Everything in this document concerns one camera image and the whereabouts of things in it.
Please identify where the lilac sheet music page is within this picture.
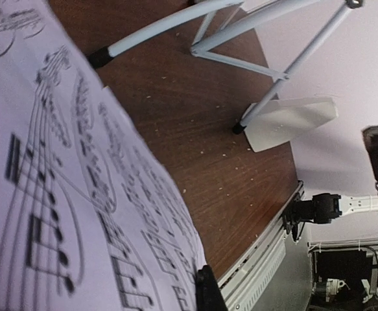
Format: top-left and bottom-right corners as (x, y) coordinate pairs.
(0, 1), (206, 310)

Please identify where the white perforated music stand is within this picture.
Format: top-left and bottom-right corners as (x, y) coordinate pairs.
(85, 0), (364, 135)

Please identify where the white metronome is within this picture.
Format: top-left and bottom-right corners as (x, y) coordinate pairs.
(244, 97), (338, 152)

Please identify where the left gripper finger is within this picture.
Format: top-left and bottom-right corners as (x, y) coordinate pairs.
(195, 265), (228, 311)

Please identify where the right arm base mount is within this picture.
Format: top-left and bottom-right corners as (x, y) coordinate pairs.
(281, 192), (305, 243)

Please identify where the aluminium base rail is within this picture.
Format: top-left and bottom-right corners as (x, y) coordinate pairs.
(218, 181), (304, 310)

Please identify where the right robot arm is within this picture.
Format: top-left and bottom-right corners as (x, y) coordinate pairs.
(307, 126), (378, 224)

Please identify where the equipment under table edge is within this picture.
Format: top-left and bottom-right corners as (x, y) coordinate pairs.
(307, 240), (378, 310)

